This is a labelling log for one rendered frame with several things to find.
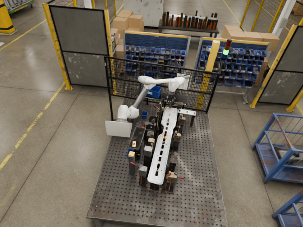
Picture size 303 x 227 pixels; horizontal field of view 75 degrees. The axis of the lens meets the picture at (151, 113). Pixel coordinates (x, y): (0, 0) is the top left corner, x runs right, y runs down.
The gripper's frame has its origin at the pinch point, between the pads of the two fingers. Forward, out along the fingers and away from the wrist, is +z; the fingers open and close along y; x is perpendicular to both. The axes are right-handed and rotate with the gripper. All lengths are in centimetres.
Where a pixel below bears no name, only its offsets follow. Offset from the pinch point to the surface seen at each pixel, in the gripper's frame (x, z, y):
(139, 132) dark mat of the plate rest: 49, 15, 33
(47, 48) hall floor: -348, 115, 463
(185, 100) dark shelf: -52, 27, -22
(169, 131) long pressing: 22.3, 31.0, -5.5
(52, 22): -153, -42, 268
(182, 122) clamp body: -4.4, 34.1, -21.8
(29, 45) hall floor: -349, 114, 529
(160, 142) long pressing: 45, 31, 4
